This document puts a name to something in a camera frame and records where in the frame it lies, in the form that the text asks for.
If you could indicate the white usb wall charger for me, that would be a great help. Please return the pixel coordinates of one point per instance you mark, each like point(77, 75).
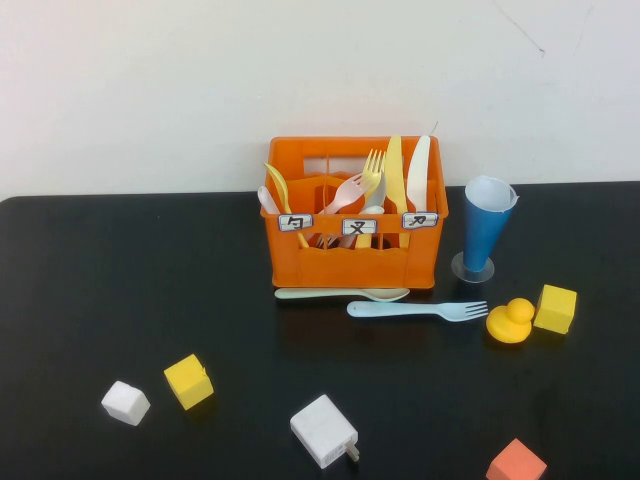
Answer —
point(320, 430)

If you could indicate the notched yellow foam cube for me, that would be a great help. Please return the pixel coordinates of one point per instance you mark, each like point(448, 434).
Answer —
point(188, 384)

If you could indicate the white foam cube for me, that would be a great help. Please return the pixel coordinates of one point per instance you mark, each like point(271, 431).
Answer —
point(124, 405)

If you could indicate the white paper label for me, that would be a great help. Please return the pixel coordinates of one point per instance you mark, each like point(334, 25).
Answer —
point(296, 223)
point(420, 221)
point(360, 227)

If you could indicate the yellow plastic fork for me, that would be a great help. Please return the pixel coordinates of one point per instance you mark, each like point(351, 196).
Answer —
point(372, 167)

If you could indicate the pale grey plastic spoon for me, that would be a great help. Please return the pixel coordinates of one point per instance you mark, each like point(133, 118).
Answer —
point(379, 192)

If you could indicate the pink plastic fork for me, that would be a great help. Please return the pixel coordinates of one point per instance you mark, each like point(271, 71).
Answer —
point(345, 195)

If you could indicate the orange plastic cutlery crate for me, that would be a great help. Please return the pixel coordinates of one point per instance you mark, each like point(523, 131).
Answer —
point(350, 270)

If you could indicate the yellow plastic knife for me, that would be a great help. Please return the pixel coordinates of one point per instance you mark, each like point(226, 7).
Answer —
point(395, 175)

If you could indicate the white plastic spoon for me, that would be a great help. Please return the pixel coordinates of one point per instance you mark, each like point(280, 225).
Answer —
point(267, 200)

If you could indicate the yellow rubber duck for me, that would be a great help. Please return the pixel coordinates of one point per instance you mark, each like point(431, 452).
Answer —
point(507, 327)

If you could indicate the mint green plastic spoon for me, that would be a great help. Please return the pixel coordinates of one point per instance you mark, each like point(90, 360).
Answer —
point(325, 293)

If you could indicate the white plastic knife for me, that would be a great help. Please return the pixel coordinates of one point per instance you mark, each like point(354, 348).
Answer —
point(419, 180)

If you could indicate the orange foam cube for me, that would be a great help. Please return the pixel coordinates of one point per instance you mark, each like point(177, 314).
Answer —
point(515, 465)

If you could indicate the yellow plastic spoon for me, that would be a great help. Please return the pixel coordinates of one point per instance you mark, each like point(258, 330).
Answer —
point(277, 180)

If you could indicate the smooth yellow foam cube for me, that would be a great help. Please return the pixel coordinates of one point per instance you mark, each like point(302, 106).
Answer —
point(555, 310)

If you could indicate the light blue plastic fork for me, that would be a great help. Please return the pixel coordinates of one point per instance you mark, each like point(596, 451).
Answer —
point(390, 310)

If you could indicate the blue paper cone cup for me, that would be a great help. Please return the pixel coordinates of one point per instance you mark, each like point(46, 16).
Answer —
point(480, 235)

